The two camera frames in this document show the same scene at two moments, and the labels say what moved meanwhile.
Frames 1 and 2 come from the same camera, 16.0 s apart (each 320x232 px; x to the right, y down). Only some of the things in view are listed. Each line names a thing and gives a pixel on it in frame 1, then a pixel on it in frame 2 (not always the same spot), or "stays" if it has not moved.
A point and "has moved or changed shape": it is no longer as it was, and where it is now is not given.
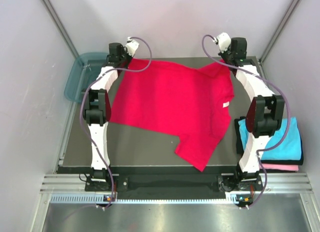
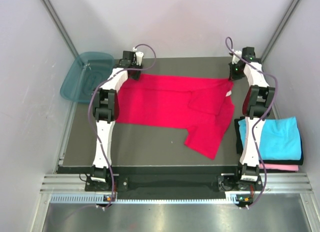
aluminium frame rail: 276,183 stays
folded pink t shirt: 280,167 stays
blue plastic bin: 83,73 stays
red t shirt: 178,99 has moved or changed shape
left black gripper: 126,64 to 136,75
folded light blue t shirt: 290,149 stays
